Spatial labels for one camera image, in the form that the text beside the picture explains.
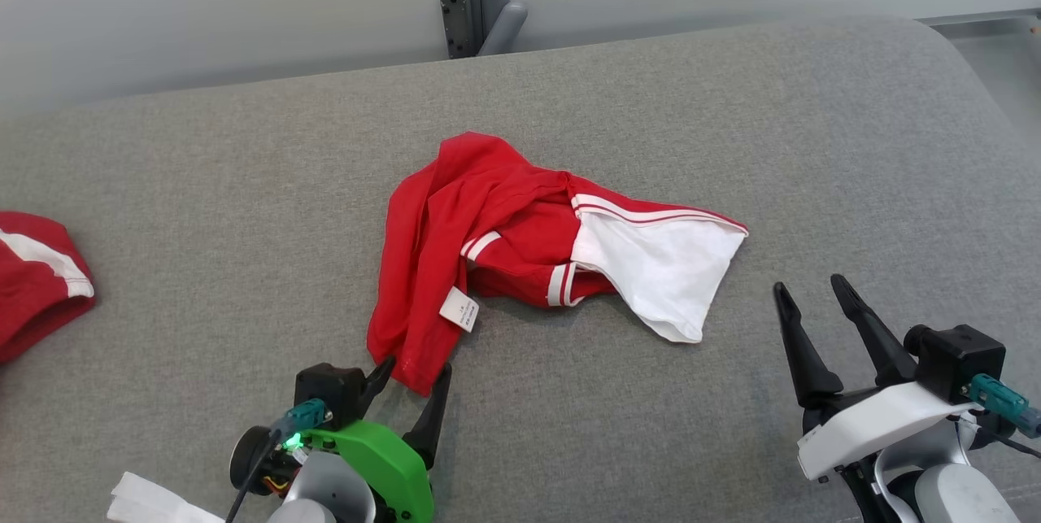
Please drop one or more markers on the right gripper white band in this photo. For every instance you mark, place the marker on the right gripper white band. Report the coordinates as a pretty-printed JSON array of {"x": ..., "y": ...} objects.
[{"x": 878, "y": 425}]

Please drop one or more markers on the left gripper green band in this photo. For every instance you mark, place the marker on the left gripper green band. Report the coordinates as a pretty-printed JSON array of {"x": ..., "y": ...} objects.
[{"x": 390, "y": 466}]

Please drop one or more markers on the red jersey with white stripes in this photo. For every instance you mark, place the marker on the red jersey with white stripes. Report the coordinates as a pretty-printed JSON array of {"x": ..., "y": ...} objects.
[{"x": 431, "y": 246}]

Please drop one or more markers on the red shorts with white waistband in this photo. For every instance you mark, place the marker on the red shorts with white waistband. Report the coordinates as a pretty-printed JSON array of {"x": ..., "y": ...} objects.
[{"x": 32, "y": 303}]

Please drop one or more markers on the white crumpled cloth piece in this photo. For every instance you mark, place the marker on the white crumpled cloth piece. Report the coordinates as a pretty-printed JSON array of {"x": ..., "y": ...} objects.
[{"x": 154, "y": 503}]

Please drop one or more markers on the grey fabric sofa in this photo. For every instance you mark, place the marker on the grey fabric sofa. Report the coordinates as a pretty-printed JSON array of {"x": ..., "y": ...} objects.
[{"x": 651, "y": 100}]

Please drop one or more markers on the dark hinge plate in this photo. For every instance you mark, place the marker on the dark hinge plate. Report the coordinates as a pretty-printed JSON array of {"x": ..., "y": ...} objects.
[{"x": 455, "y": 23}]

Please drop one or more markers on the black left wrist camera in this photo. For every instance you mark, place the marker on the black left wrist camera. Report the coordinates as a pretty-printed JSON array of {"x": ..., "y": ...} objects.
[{"x": 325, "y": 389}]

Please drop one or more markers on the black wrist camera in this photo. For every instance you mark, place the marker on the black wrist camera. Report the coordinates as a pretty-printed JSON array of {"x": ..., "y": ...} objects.
[
  {"x": 325, "y": 389},
  {"x": 956, "y": 360}
]

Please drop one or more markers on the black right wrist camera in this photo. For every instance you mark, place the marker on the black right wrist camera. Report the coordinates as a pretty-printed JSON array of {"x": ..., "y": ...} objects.
[{"x": 956, "y": 360}]

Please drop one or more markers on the grey wall skirting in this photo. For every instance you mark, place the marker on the grey wall skirting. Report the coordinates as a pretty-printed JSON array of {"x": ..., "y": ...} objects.
[{"x": 992, "y": 23}]

